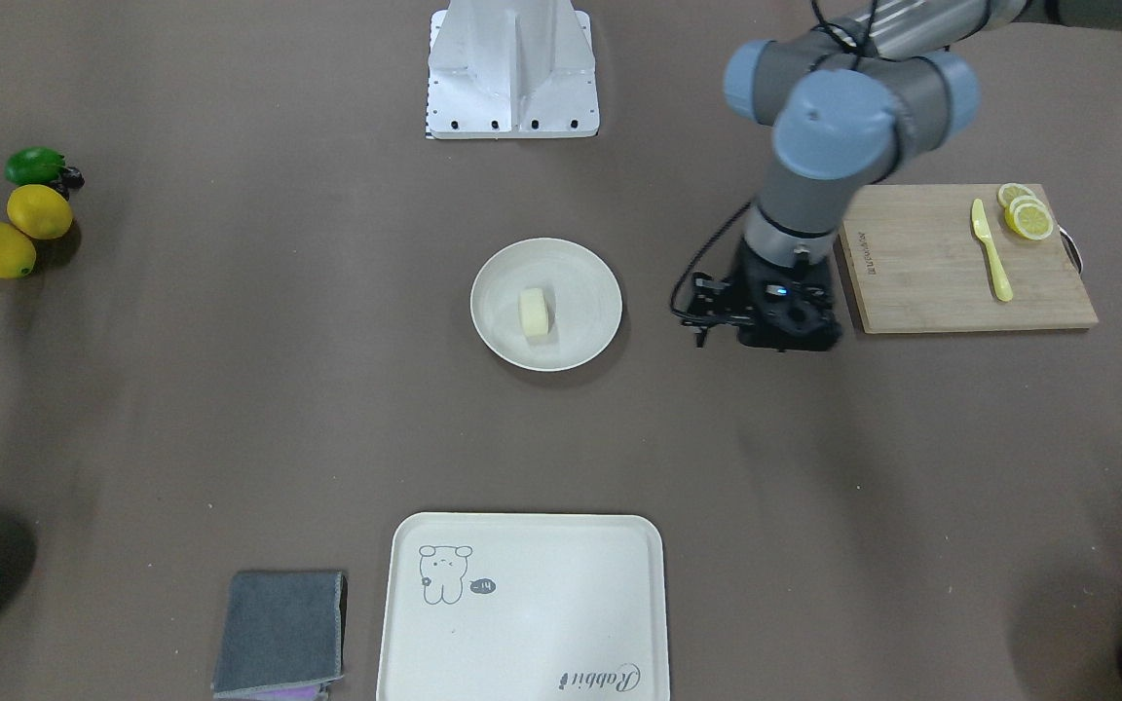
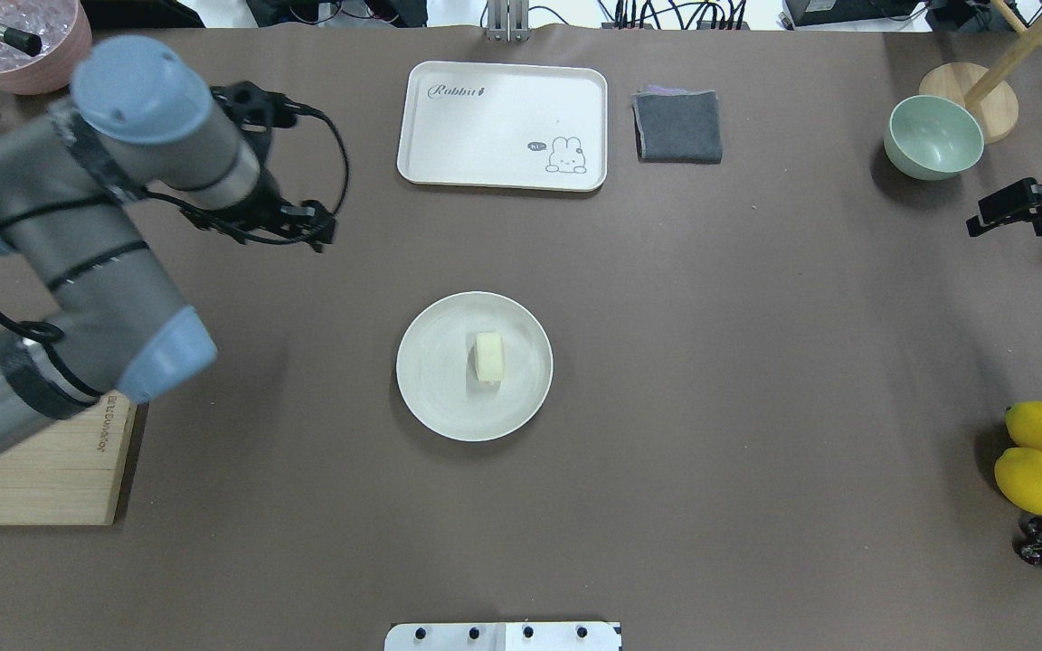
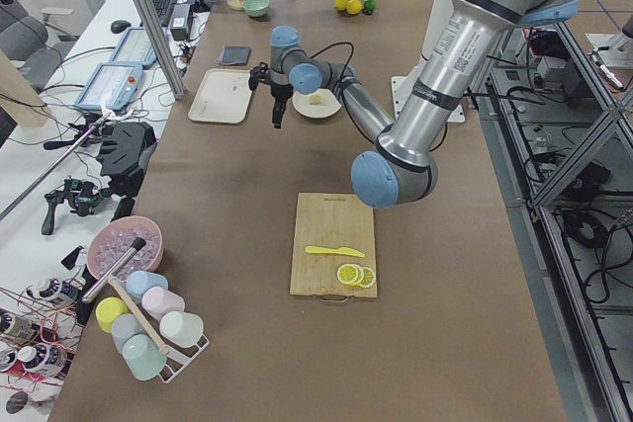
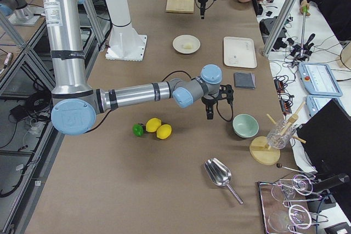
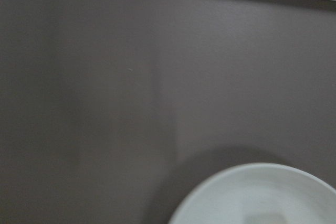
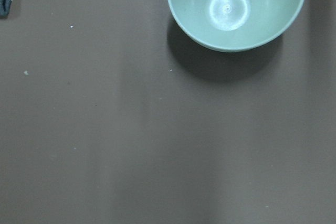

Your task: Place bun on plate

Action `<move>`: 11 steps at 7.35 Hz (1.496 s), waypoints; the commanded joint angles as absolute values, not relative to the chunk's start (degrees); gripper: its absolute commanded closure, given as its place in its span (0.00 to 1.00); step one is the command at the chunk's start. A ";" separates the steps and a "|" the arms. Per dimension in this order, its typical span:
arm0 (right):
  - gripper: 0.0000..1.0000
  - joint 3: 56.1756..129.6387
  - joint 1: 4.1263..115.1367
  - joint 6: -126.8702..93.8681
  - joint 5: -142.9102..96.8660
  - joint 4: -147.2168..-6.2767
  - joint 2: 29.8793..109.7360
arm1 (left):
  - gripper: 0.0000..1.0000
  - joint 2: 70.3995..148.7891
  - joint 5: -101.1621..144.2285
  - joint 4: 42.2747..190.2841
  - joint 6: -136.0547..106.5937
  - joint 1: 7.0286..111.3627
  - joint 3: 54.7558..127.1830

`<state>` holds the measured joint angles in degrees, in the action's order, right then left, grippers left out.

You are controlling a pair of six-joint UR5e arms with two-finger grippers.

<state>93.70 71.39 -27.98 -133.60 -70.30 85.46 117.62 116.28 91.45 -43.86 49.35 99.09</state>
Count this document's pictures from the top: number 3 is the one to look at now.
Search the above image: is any white cup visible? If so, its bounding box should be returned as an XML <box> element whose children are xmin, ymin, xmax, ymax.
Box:
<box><xmin>159</xmin><ymin>311</ymin><xmax>204</xmax><ymax>348</ymax></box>

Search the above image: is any bamboo cutting board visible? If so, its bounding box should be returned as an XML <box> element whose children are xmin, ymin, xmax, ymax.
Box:
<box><xmin>290</xmin><ymin>193</ymin><xmax>378</xmax><ymax>300</ymax></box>

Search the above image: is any white cup rack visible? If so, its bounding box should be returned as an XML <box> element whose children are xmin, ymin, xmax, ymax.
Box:
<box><xmin>158</xmin><ymin>335</ymin><xmax>211</xmax><ymax>383</ymax></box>

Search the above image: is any lemon slice front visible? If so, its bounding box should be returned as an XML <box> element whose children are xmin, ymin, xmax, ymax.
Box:
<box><xmin>336</xmin><ymin>263</ymin><xmax>364</xmax><ymax>287</ymax></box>

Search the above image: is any aluminium frame post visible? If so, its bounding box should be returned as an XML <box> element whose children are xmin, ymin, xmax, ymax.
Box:
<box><xmin>133</xmin><ymin>0</ymin><xmax>185</xmax><ymax>100</ymax></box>

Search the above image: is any grey cup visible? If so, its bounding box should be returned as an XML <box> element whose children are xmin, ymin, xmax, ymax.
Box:
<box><xmin>111</xmin><ymin>313</ymin><xmax>145</xmax><ymax>354</ymax></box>

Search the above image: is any lower yellow lemon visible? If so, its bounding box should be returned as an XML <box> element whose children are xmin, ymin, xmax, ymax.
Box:
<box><xmin>345</xmin><ymin>0</ymin><xmax>364</xmax><ymax>16</ymax></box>

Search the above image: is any black computer mouse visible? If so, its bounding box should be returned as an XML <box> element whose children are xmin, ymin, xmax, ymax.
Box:
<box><xmin>110</xmin><ymin>20</ymin><xmax>131</xmax><ymax>35</ymax></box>

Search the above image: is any upper yellow lemon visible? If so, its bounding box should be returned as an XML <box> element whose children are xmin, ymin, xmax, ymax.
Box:
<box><xmin>334</xmin><ymin>0</ymin><xmax>349</xmax><ymax>12</ymax></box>

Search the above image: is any lemon slice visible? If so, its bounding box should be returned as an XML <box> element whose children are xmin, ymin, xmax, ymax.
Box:
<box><xmin>336</xmin><ymin>263</ymin><xmax>364</xmax><ymax>287</ymax></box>
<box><xmin>357</xmin><ymin>267</ymin><xmax>377</xmax><ymax>289</ymax></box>

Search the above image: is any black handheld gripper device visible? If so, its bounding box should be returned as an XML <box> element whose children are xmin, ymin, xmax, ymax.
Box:
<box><xmin>41</xmin><ymin>177</ymin><xmax>111</xmax><ymax>235</ymax></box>

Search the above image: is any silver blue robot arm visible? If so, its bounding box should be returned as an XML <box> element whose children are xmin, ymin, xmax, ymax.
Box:
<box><xmin>267</xmin><ymin>0</ymin><xmax>580</xmax><ymax>209</ymax></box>

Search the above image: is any folded grey cloth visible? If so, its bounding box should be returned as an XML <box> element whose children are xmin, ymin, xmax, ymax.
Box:
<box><xmin>218</xmin><ymin>45</ymin><xmax>251</xmax><ymax>66</ymax></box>

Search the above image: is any pink cup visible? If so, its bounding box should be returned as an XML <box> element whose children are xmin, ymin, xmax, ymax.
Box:
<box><xmin>141</xmin><ymin>286</ymin><xmax>185</xmax><ymax>321</ymax></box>

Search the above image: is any yellow lemon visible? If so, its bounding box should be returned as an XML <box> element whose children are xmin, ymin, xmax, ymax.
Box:
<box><xmin>334</xmin><ymin>0</ymin><xmax>349</xmax><ymax>12</ymax></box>
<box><xmin>345</xmin><ymin>0</ymin><xmax>364</xmax><ymax>16</ymax></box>

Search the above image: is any teach pendant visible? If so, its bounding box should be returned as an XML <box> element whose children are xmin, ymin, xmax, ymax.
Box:
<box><xmin>110</xmin><ymin>27</ymin><xmax>157</xmax><ymax>69</ymax></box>
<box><xmin>74</xmin><ymin>62</ymin><xmax>143</xmax><ymax>115</ymax></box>

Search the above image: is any cream round plate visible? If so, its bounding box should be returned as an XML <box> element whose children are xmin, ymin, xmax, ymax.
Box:
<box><xmin>292</xmin><ymin>89</ymin><xmax>341</xmax><ymax>120</ymax></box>

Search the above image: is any black tripod mount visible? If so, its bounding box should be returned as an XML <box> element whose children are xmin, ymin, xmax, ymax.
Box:
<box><xmin>97</xmin><ymin>122</ymin><xmax>157</xmax><ymax>221</ymax></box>

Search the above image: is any mint green cup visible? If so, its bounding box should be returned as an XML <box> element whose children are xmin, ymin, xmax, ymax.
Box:
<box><xmin>122</xmin><ymin>334</ymin><xmax>166</xmax><ymax>380</ymax></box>

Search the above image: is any lemon slice back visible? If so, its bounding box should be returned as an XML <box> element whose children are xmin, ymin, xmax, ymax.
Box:
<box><xmin>357</xmin><ymin>267</ymin><xmax>377</xmax><ymax>289</ymax></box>

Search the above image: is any metal scoop with black tip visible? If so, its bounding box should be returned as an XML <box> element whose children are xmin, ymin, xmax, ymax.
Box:
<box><xmin>81</xmin><ymin>237</ymin><xmax>146</xmax><ymax>304</ymax></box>

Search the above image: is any blue cup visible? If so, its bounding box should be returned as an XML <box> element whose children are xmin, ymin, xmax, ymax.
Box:
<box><xmin>125</xmin><ymin>271</ymin><xmax>169</xmax><ymax>301</ymax></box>

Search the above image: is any cream rabbit tray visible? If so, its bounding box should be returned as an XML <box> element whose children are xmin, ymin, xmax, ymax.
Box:
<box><xmin>188</xmin><ymin>68</ymin><xmax>252</xmax><ymax>125</ymax></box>

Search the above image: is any pink bowl of ice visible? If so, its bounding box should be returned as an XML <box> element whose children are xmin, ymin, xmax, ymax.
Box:
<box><xmin>87</xmin><ymin>215</ymin><xmax>163</xmax><ymax>281</ymax></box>

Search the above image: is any rear teach pendant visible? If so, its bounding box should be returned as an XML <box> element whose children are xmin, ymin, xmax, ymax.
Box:
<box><xmin>110</xmin><ymin>27</ymin><xmax>157</xmax><ymax>69</ymax></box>

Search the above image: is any mint green bowl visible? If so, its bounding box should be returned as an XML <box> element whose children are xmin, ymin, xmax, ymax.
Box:
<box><xmin>242</xmin><ymin>0</ymin><xmax>270</xmax><ymax>19</ymax></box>

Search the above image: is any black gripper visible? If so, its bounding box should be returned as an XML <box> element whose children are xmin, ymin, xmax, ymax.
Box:
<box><xmin>270</xmin><ymin>83</ymin><xmax>294</xmax><ymax>128</ymax></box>

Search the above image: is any yellow plastic knife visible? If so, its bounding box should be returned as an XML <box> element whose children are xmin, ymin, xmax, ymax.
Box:
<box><xmin>304</xmin><ymin>245</ymin><xmax>366</xmax><ymax>259</ymax></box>

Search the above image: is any front teach pendant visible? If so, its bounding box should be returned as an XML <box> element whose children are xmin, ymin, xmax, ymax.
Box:
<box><xmin>74</xmin><ymin>62</ymin><xmax>143</xmax><ymax>115</ymax></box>

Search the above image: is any yellow cup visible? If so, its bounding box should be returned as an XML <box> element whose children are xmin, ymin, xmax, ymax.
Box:
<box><xmin>95</xmin><ymin>296</ymin><xmax>130</xmax><ymax>333</ymax></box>

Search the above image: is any green lime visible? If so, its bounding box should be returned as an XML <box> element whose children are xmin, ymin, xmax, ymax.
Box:
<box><xmin>363</xmin><ymin>0</ymin><xmax>377</xmax><ymax>15</ymax></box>

